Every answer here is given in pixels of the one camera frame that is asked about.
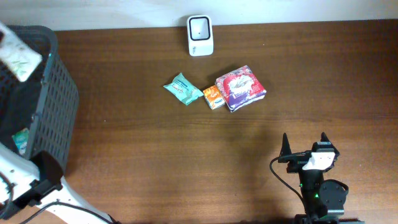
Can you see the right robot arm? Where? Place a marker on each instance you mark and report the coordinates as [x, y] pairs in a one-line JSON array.
[[323, 200]]

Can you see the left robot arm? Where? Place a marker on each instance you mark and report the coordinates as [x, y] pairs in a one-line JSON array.
[[39, 182]]

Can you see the teal wet wipes pack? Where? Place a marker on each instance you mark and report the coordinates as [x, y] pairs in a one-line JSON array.
[[183, 90]]

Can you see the small teal tissue pack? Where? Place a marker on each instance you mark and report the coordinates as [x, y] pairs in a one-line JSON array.
[[20, 139]]

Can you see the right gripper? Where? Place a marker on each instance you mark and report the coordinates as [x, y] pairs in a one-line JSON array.
[[298, 158]]

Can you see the grey plastic mesh basket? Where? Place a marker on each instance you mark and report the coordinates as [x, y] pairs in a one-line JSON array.
[[45, 104]]

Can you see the white barcode scanner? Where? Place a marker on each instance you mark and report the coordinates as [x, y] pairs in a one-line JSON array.
[[200, 35]]

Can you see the white tube with cork cap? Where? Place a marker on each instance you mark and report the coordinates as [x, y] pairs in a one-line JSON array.
[[18, 57]]

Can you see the orange tissue pack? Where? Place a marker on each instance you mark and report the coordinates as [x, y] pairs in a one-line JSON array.
[[213, 97]]

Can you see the purple red pad pack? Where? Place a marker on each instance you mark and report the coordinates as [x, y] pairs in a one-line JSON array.
[[239, 88]]

